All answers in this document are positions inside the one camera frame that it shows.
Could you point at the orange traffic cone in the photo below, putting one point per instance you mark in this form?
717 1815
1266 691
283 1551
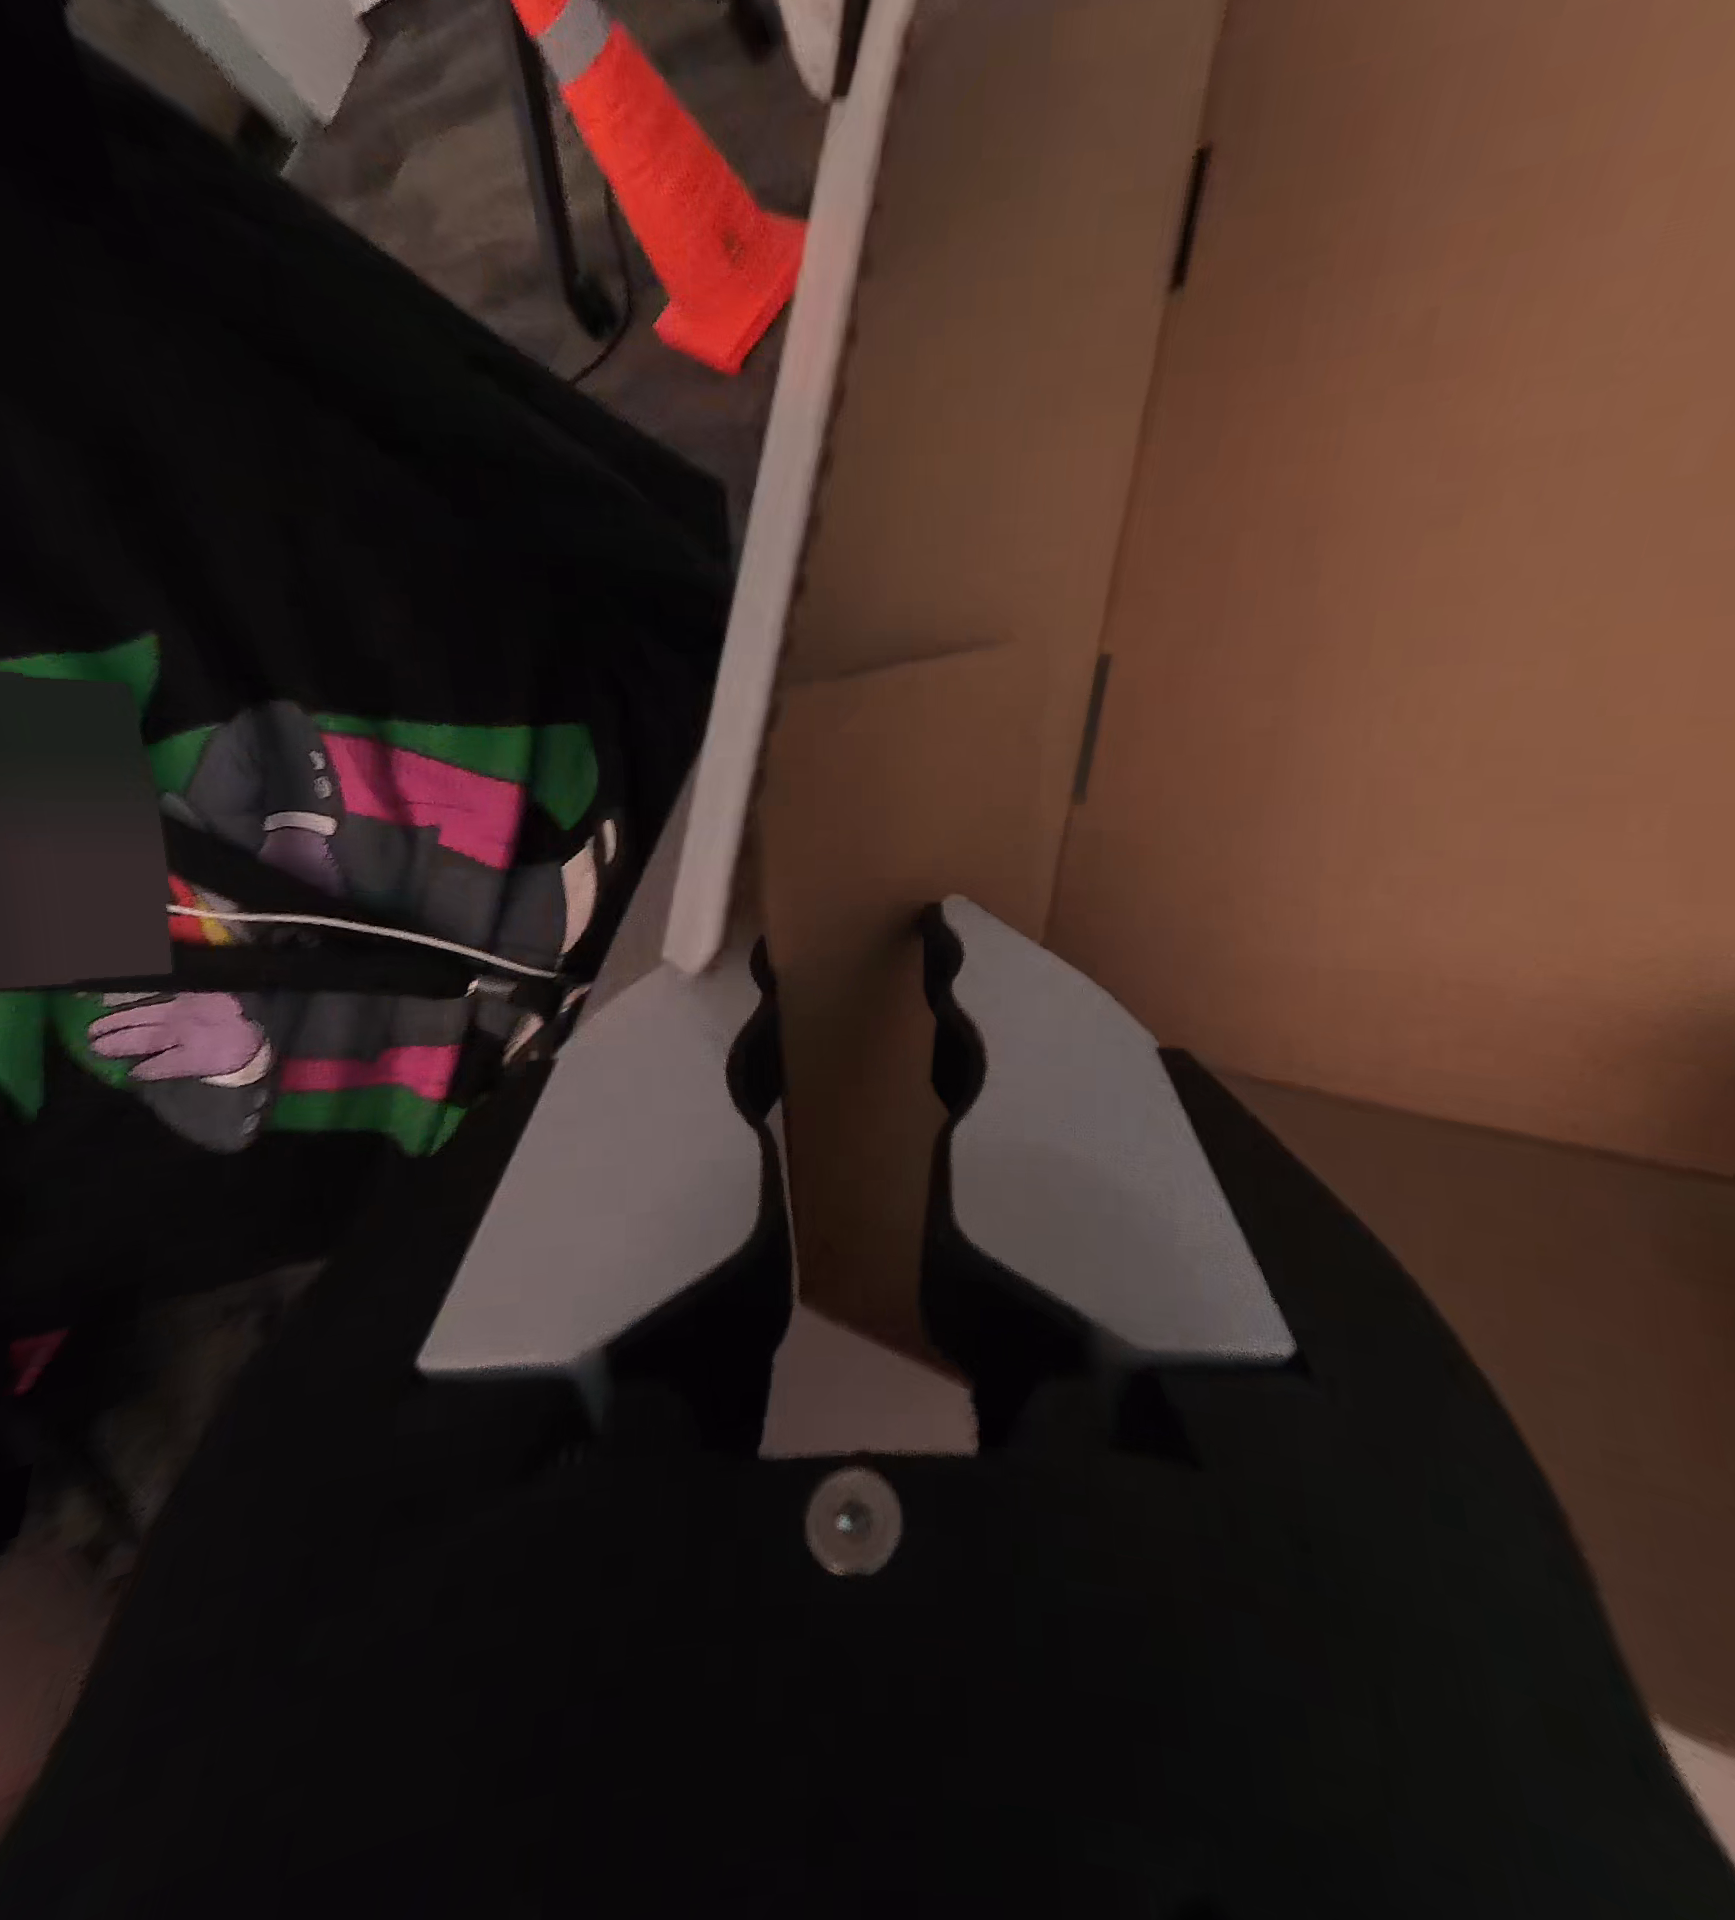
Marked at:
671 195

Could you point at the white and brown cardboard box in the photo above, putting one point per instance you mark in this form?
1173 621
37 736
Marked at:
1408 600

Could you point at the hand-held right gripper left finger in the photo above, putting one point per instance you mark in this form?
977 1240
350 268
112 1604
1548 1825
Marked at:
612 1199

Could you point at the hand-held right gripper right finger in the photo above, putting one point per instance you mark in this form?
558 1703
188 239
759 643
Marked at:
1107 1199

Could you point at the black metal leg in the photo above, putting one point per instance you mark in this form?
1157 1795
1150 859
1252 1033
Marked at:
562 195

